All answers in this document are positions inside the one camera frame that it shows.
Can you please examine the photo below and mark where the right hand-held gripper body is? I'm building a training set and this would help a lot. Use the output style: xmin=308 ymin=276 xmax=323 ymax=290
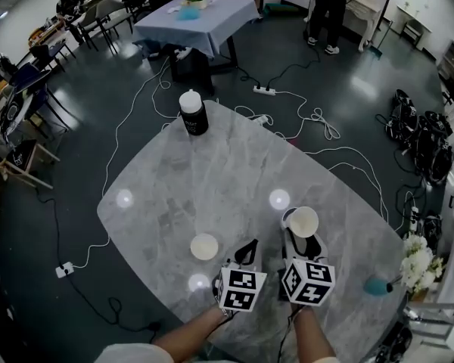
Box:
xmin=281 ymin=257 xmax=336 ymax=308

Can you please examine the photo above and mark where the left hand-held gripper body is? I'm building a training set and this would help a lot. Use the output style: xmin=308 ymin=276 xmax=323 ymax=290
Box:
xmin=211 ymin=261 xmax=269 ymax=313

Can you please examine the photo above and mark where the person's left forearm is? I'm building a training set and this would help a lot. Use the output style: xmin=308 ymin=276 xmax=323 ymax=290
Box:
xmin=153 ymin=306 xmax=230 ymax=355

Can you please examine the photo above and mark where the person's right forearm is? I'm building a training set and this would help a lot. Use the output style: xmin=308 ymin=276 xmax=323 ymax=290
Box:
xmin=293 ymin=304 xmax=336 ymax=363

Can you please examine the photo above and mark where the white artificial flower bouquet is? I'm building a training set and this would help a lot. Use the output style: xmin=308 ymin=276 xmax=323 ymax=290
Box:
xmin=400 ymin=232 xmax=449 ymax=293

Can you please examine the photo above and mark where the black bag with white print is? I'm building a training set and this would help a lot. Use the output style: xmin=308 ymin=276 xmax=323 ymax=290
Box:
xmin=419 ymin=209 xmax=443 ymax=249
xmin=414 ymin=110 xmax=453 ymax=158
xmin=374 ymin=319 xmax=413 ymax=363
xmin=376 ymin=88 xmax=419 ymax=141
xmin=419 ymin=138 xmax=454 ymax=185

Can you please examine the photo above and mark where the black bottle with white cap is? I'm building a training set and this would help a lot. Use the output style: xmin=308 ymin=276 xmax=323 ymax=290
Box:
xmin=179 ymin=88 xmax=209 ymax=136

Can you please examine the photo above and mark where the black square table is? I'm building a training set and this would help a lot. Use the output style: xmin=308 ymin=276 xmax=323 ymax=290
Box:
xmin=169 ymin=36 xmax=240 ymax=95

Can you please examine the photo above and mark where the teal broom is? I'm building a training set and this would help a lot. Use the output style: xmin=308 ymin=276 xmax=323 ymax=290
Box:
xmin=365 ymin=17 xmax=395 ymax=58

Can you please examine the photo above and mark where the light wooden chair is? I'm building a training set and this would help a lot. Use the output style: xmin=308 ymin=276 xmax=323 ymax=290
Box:
xmin=2 ymin=138 xmax=61 ymax=191

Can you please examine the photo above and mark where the green rolled mat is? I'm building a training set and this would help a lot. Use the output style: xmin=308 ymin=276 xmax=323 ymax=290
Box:
xmin=264 ymin=2 xmax=302 ymax=17

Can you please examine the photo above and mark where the blue tablecloth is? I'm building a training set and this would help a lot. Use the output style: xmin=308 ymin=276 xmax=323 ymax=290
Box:
xmin=132 ymin=0 xmax=260 ymax=59

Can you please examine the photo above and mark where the grey chair with dark legs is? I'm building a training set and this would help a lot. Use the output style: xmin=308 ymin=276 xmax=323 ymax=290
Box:
xmin=400 ymin=17 xmax=424 ymax=48

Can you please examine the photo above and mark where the black tote bag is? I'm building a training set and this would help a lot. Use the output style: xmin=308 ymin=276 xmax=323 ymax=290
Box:
xmin=5 ymin=138 xmax=39 ymax=172

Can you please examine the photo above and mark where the white ornate console table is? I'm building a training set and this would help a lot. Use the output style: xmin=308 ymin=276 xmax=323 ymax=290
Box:
xmin=342 ymin=0 xmax=390 ymax=52

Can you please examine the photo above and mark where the plain white desk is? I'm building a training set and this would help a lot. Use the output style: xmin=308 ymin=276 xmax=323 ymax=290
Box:
xmin=395 ymin=4 xmax=434 ymax=51

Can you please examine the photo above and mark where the black case with white outline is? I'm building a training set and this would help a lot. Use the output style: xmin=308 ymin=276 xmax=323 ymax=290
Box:
xmin=2 ymin=100 xmax=24 ymax=128

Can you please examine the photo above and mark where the dark blue chair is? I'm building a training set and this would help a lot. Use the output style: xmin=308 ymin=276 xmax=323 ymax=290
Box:
xmin=8 ymin=62 xmax=52 ymax=98

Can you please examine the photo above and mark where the grey upholstered chair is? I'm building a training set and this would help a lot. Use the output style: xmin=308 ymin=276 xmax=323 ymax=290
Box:
xmin=77 ymin=11 xmax=99 ymax=52
xmin=92 ymin=0 xmax=135 ymax=54

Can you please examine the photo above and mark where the cluttered wooden side table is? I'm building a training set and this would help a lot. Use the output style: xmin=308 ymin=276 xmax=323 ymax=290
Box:
xmin=28 ymin=17 xmax=67 ymax=48

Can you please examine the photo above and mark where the looped black power cable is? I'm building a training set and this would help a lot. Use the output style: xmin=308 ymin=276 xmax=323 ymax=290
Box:
xmin=66 ymin=275 xmax=163 ymax=334

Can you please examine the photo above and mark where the tangled white cable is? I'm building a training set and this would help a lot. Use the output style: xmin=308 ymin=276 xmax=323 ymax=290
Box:
xmin=275 ymin=90 xmax=390 ymax=222

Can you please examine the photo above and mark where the long white power cable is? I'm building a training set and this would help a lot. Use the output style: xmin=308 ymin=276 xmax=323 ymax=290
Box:
xmin=72 ymin=53 xmax=179 ymax=270

